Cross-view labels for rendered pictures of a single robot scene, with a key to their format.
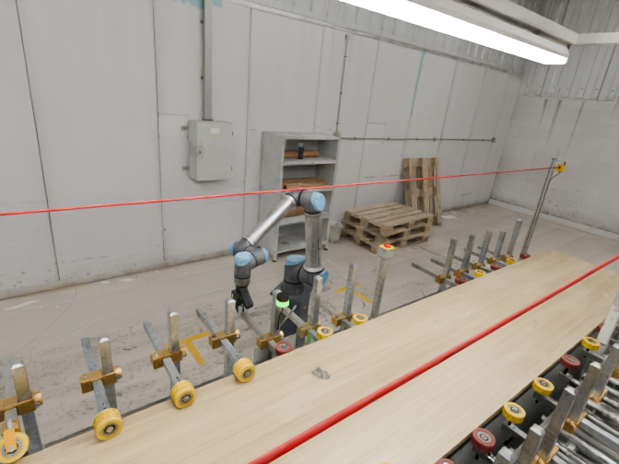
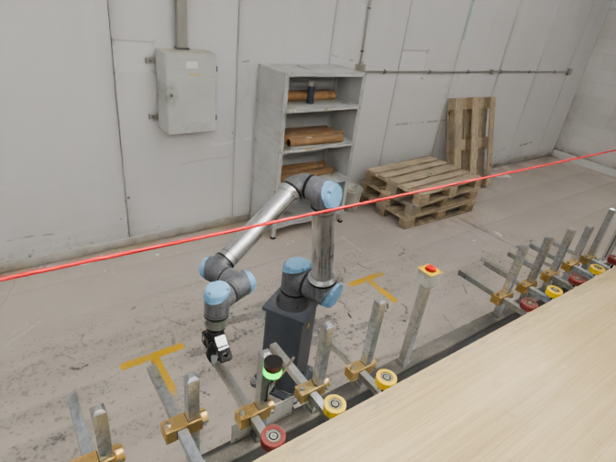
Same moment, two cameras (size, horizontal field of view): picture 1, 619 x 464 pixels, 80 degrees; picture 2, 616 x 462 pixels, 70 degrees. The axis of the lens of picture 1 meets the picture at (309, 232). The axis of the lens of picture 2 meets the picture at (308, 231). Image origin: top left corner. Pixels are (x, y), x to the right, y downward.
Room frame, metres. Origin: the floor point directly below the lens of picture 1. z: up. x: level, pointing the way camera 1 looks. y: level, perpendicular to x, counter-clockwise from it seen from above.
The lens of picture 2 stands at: (0.52, 0.03, 2.15)
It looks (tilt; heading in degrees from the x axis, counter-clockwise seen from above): 28 degrees down; 1
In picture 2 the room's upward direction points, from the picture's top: 7 degrees clockwise
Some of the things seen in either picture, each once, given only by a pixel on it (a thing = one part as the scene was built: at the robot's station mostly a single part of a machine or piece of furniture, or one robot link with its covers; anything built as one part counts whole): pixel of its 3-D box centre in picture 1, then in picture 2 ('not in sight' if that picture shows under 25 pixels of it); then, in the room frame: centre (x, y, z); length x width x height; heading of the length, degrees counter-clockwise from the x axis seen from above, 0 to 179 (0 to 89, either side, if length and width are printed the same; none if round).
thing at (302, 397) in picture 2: (309, 328); (312, 389); (1.72, -0.05, 0.82); 0.13 x 0.06 x 0.05; 129
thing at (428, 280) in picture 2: (386, 251); (428, 277); (2.05, -0.47, 1.18); 0.07 x 0.07 x 0.08; 39
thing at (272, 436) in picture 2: (283, 355); (272, 445); (1.43, 0.06, 0.85); 0.08 x 0.08 x 0.11
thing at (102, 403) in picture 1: (95, 376); not in sight; (1.09, 0.75, 0.95); 0.50 x 0.04 x 0.04; 39
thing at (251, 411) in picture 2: (270, 339); (255, 412); (1.56, 0.14, 0.85); 0.13 x 0.06 x 0.05; 129
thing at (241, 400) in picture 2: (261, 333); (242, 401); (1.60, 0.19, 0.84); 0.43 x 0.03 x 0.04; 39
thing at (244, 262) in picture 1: (242, 264); (217, 301); (1.78, 0.33, 1.14); 0.10 x 0.09 x 0.12; 148
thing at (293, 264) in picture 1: (295, 268); (297, 275); (2.51, 0.08, 0.79); 0.17 x 0.15 x 0.18; 58
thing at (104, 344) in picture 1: (109, 388); not in sight; (1.10, 0.71, 0.88); 0.03 x 0.03 x 0.48; 39
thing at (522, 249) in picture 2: (447, 268); (509, 283); (2.52, -1.04, 0.92); 0.03 x 0.03 x 0.48; 39
